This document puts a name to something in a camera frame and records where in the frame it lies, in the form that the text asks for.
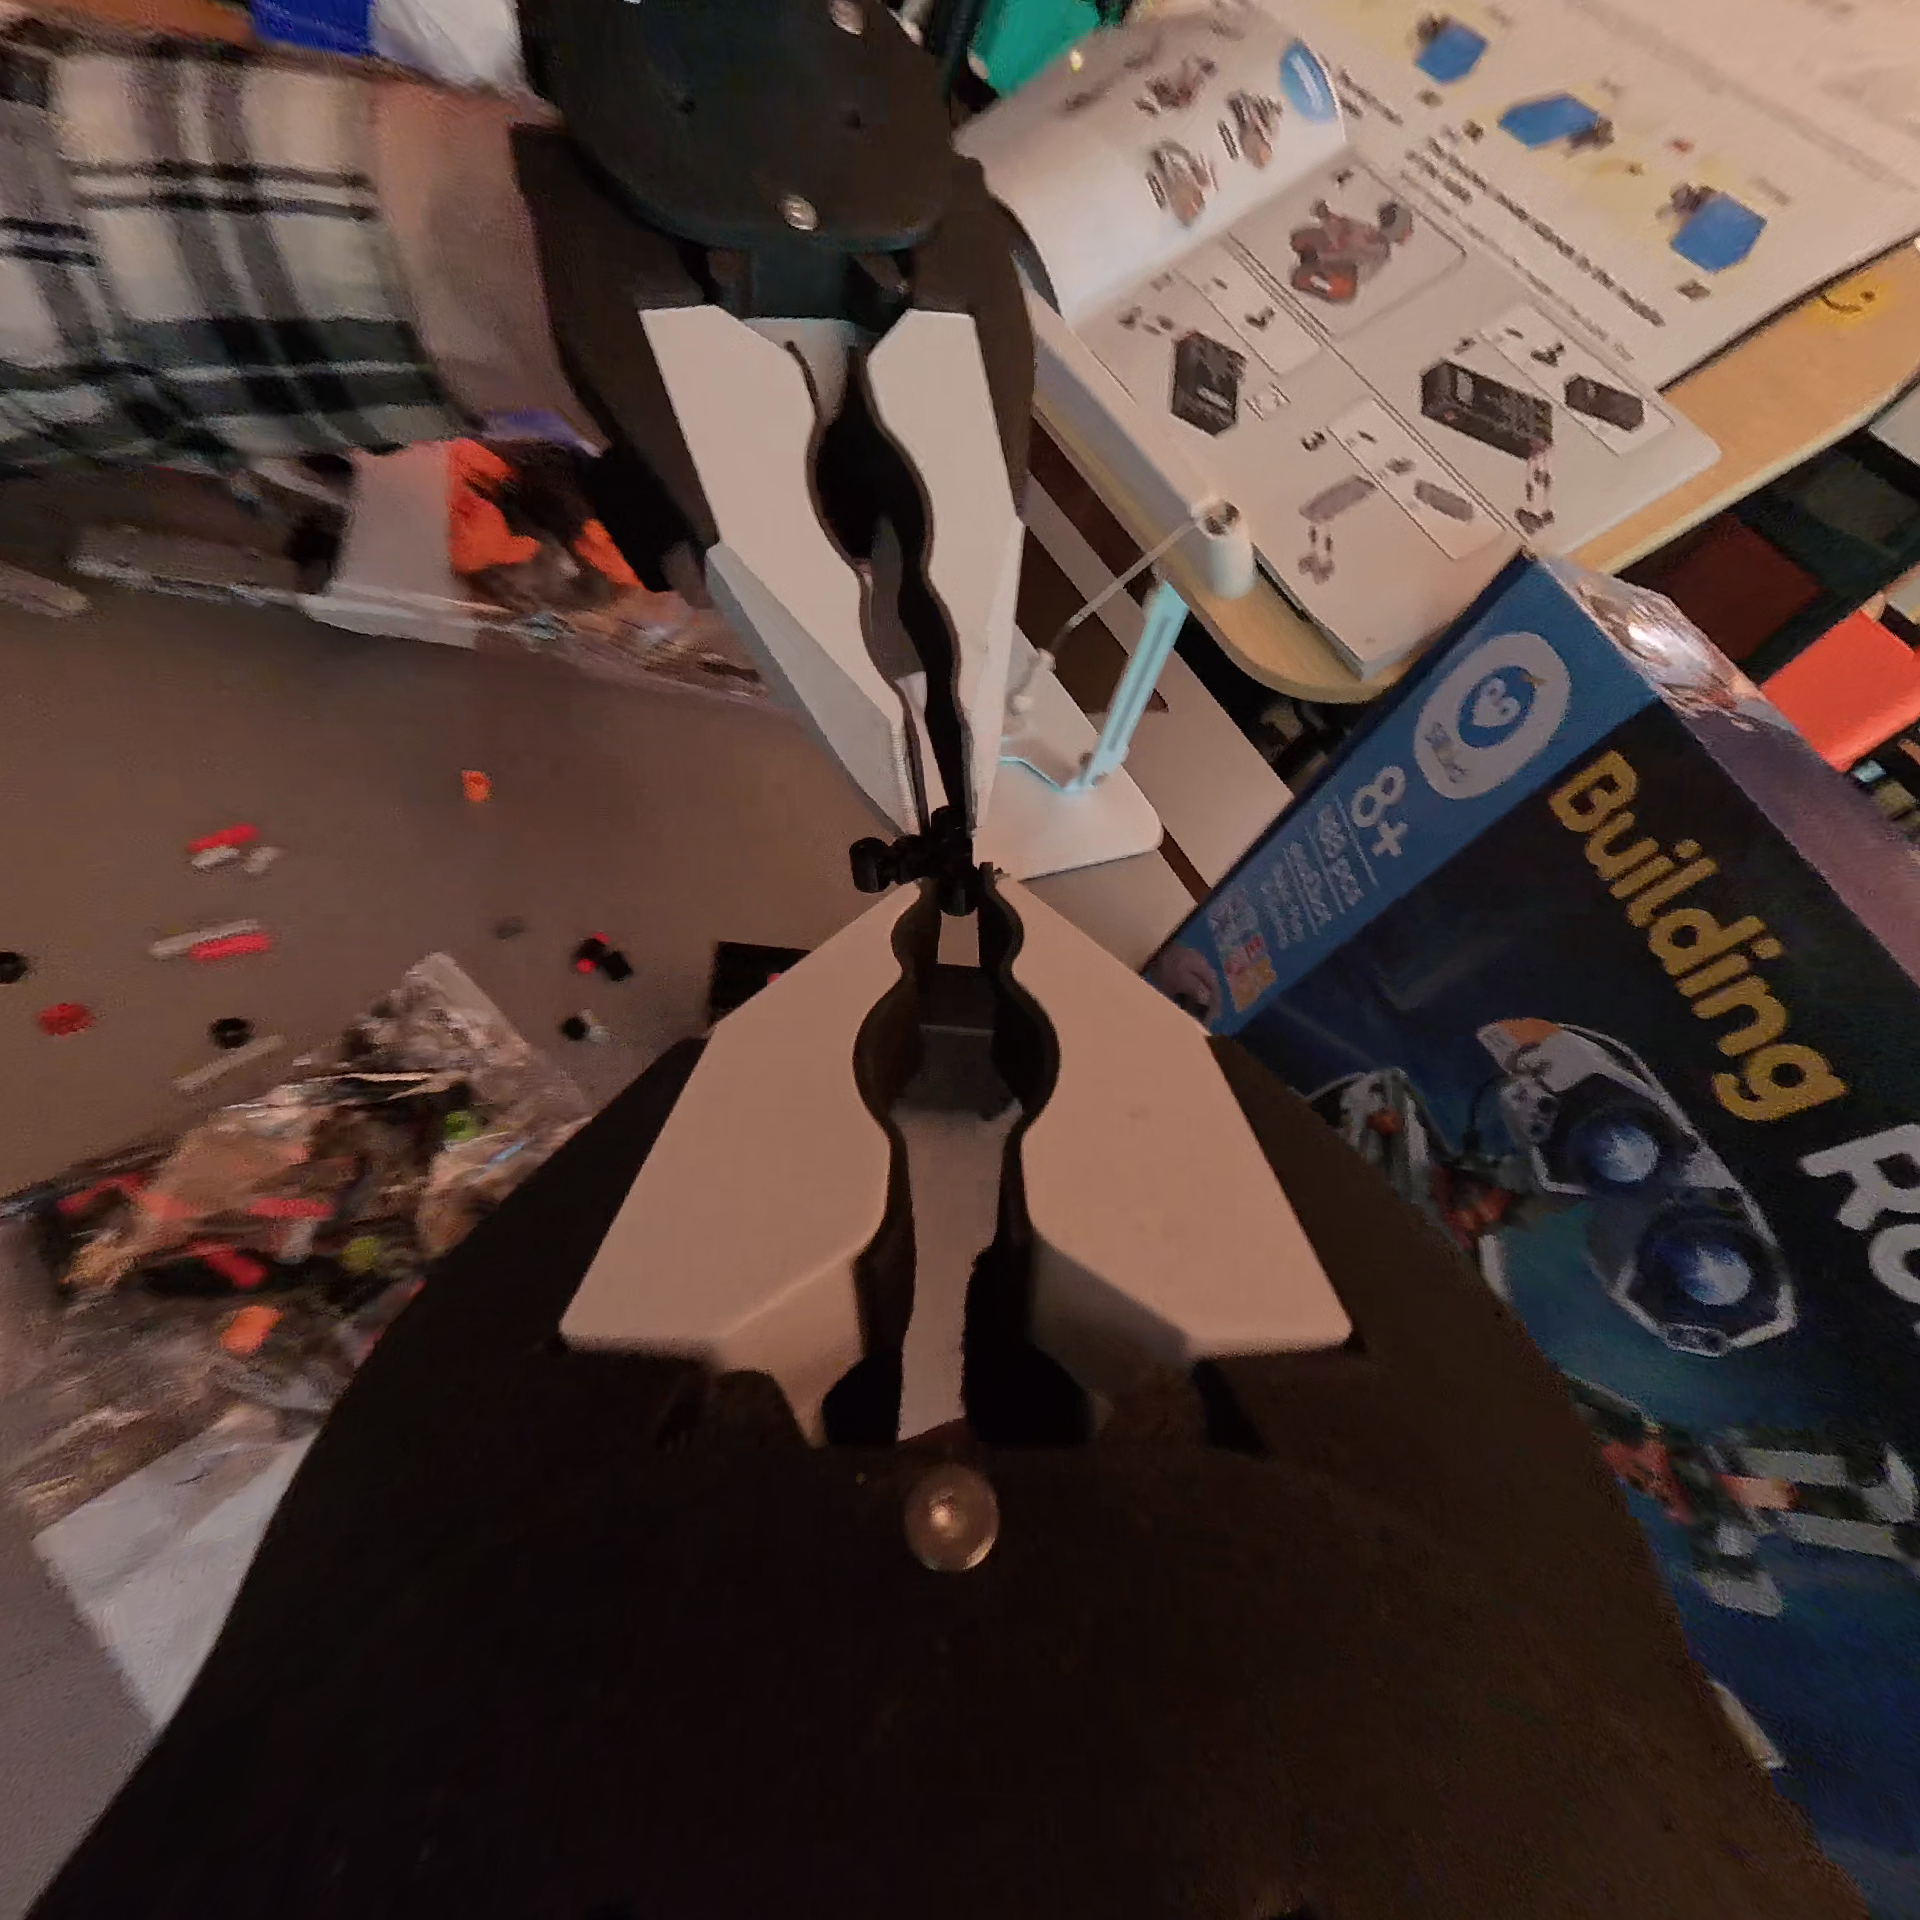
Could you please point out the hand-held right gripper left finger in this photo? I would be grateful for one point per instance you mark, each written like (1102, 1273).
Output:
(735, 1200)

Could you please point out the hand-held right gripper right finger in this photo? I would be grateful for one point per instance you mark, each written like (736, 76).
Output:
(1184, 1200)

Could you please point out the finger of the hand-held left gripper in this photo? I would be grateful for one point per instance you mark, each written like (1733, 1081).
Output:
(751, 494)
(968, 481)

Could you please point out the small clear bag orange parts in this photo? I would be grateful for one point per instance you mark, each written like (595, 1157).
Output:
(495, 524)

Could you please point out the black battery box block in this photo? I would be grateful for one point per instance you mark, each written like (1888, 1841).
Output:
(961, 1073)

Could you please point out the black connector pin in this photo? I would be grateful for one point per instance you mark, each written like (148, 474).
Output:
(884, 863)

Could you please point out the person's left forearm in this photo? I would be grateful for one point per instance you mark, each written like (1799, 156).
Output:
(194, 224)

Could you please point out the grey desk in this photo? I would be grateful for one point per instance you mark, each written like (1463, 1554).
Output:
(375, 735)

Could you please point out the crumpled white paper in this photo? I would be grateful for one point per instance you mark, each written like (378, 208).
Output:
(451, 31)

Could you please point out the black pin red ends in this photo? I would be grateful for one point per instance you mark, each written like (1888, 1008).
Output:
(592, 951)

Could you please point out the white book stand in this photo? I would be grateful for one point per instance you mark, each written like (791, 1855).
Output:
(1081, 824)

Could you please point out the blue toy kit box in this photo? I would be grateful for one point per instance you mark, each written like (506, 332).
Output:
(1500, 931)

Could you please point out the clear bag of building parts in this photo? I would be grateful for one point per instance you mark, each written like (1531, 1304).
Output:
(301, 1171)

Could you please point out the instruction booklet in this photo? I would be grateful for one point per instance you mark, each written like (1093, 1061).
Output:
(1424, 224)

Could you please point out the dark grey axle rod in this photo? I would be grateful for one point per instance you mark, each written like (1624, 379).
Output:
(225, 1062)

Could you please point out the red axle rod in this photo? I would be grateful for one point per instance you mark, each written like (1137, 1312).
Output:
(240, 946)

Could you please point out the light grey axle rod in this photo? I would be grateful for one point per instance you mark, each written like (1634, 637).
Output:
(180, 943)

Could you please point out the short red axle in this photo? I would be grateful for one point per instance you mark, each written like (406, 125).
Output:
(223, 837)

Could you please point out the red translucent round tile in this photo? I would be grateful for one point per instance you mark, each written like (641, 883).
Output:
(63, 1016)

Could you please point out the orange object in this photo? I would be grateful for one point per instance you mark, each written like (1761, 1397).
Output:
(1845, 682)

